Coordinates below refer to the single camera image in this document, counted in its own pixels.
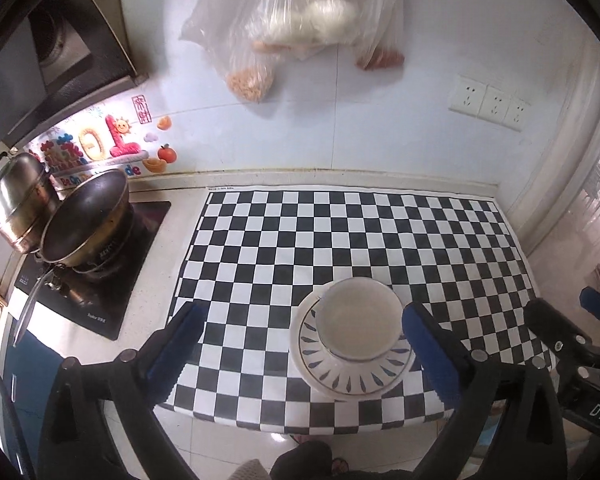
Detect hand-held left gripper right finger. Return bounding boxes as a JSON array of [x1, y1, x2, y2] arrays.
[[402, 302, 568, 480]]

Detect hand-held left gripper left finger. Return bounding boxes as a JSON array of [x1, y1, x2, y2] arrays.
[[37, 301, 207, 480]]

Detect white bowl with red print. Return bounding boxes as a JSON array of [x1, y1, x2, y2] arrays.
[[314, 278, 407, 362]]

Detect large white deep plate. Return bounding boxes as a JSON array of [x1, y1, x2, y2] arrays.
[[289, 285, 417, 403]]

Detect black induction cooktop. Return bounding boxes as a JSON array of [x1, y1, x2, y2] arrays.
[[14, 200, 172, 342]]

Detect black white checkered cloth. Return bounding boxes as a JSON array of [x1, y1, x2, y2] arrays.
[[162, 187, 563, 433]]

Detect person's leg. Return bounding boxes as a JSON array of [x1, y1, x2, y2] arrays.
[[270, 452, 416, 480]]

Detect stainless steel steamer pot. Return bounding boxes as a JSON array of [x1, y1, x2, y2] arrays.
[[0, 150, 63, 256]]

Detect plastic bag of nuts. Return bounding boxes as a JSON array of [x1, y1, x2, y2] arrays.
[[227, 45, 276, 103]]

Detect plastic bag of reddish food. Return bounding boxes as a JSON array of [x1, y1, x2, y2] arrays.
[[352, 0, 406, 71]]

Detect black range hood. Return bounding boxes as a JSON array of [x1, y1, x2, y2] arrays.
[[0, 0, 148, 158]]

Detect plastic bag of white buns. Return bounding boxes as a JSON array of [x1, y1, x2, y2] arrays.
[[180, 0, 361, 61]]

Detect white door frame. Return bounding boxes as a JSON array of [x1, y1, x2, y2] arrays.
[[505, 55, 600, 261]]

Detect dark wok with handle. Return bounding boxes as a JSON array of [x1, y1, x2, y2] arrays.
[[12, 169, 131, 346]]

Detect white wall socket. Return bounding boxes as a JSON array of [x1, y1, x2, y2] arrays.
[[503, 96, 531, 132], [448, 75, 488, 117], [481, 86, 513, 124]]

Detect colourful wall stickers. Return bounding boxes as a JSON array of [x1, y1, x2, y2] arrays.
[[35, 92, 176, 178]]

